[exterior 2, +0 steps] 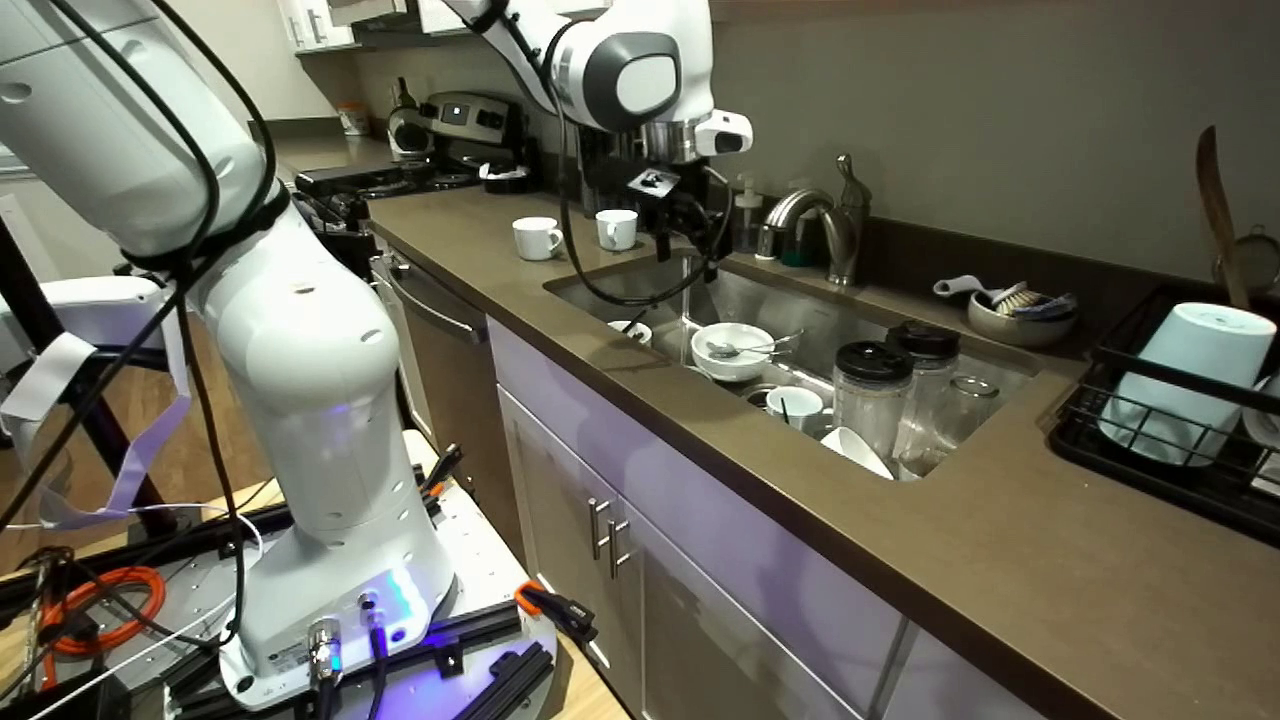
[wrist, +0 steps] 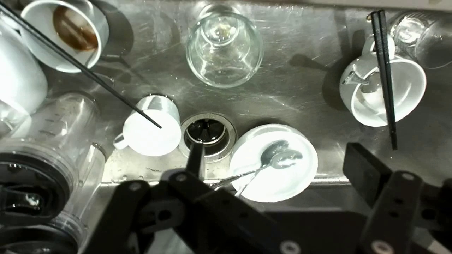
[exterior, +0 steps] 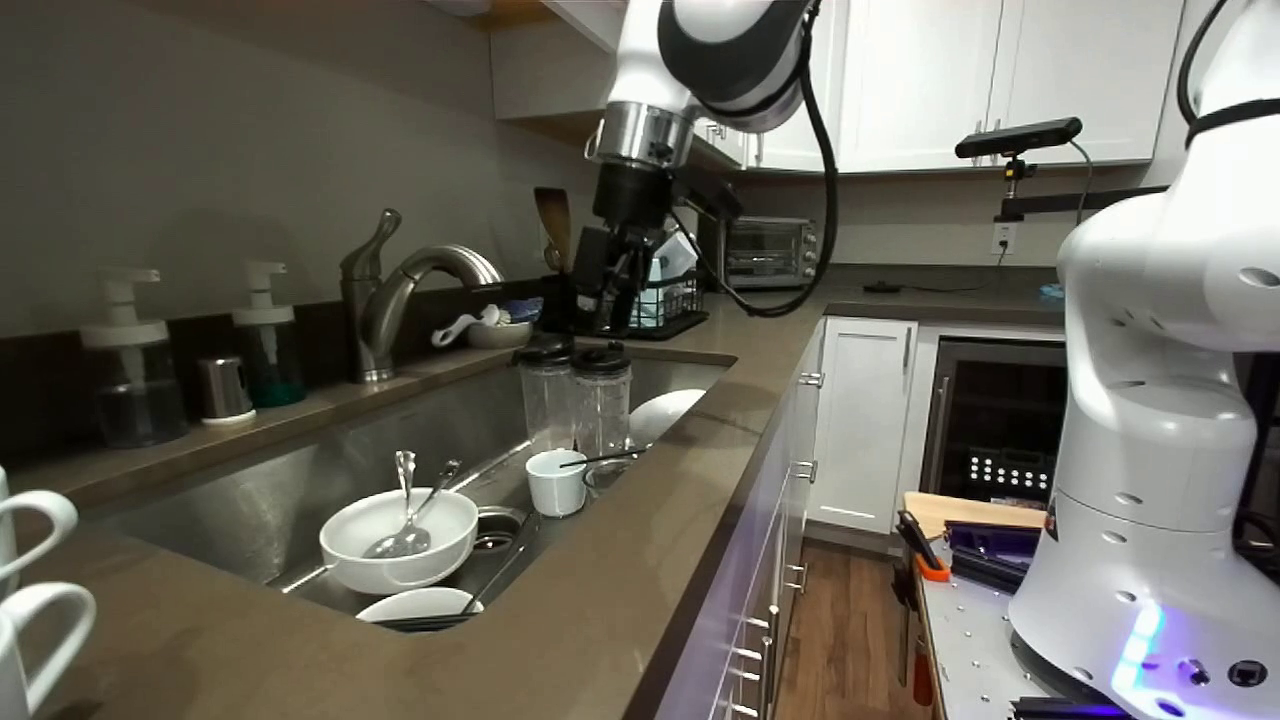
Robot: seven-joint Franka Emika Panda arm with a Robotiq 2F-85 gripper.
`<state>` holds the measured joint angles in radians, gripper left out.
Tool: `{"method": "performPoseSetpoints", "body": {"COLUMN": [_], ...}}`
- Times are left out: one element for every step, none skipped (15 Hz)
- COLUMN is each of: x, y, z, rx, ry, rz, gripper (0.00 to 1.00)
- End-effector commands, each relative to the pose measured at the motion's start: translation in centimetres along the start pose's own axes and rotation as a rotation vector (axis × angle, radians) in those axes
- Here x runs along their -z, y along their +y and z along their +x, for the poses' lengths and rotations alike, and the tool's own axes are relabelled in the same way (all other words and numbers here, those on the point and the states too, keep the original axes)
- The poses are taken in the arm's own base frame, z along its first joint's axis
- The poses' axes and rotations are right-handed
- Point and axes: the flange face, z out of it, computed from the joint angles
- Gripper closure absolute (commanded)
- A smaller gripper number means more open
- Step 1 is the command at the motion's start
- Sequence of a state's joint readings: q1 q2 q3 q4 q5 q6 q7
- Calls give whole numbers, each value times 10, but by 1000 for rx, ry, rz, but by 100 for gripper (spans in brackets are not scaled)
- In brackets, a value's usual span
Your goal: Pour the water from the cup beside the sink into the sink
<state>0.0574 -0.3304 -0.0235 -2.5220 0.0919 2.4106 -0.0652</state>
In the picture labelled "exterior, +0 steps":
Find black purple box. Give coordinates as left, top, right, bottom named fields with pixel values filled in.
left=938, top=521, right=1046, bottom=597

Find orange handled tool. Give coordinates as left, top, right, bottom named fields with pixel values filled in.
left=890, top=507, right=954, bottom=587

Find white ceramic bowl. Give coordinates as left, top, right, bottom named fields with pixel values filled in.
left=315, top=485, right=482, bottom=599

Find white lower cabinet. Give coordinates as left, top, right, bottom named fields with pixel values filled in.
left=812, top=312, right=923, bottom=536

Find black wire dish rack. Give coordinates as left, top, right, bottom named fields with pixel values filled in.
left=582, top=225, right=712, bottom=344

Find silver spoon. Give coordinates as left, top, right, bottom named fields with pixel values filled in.
left=556, top=442, right=657, bottom=472
left=368, top=456, right=469, bottom=561

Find black oven appliance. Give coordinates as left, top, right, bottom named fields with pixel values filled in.
left=914, top=330, right=1071, bottom=507

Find silver toaster oven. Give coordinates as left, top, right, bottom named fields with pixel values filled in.
left=716, top=213, right=823, bottom=297

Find white dish brush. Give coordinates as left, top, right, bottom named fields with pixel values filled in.
left=429, top=300, right=517, bottom=352

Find white upper cabinets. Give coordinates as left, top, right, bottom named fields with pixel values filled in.
left=487, top=0, right=1191, bottom=177

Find small white cup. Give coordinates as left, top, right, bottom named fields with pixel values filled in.
left=518, top=448, right=594, bottom=521

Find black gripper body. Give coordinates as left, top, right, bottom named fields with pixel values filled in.
left=576, top=159, right=675, bottom=279

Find pale teal cup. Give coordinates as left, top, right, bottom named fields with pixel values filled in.
left=632, top=252, right=669, bottom=330

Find wooden board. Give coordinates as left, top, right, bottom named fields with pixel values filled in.
left=899, top=488, right=1050, bottom=541

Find clear jar with black lid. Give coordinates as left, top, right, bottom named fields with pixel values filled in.
left=511, top=340, right=576, bottom=452
left=569, top=340, right=637, bottom=463

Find stainless steel sink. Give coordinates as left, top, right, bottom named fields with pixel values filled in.
left=90, top=349, right=741, bottom=634

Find silver cutlery piece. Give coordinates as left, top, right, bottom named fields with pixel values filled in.
left=393, top=448, right=418, bottom=536

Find brushed steel faucet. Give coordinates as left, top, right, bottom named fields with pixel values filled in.
left=336, top=205, right=508, bottom=389

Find black stereo camera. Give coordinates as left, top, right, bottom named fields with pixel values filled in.
left=950, top=112, right=1089, bottom=164

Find green soap dispenser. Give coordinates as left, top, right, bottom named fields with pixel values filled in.
left=228, top=259, right=310, bottom=410

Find white sponge holder bowl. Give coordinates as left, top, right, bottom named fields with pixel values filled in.
left=463, top=317, right=534, bottom=352

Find white plate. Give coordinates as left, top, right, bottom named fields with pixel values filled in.
left=624, top=384, right=712, bottom=452

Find small metal cup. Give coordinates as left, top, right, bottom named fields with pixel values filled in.
left=194, top=352, right=260, bottom=433

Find small white dish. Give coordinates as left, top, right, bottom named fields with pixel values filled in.
left=353, top=583, right=487, bottom=633

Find glossy counter cabinet front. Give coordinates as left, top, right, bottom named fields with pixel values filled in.
left=657, top=317, right=827, bottom=720

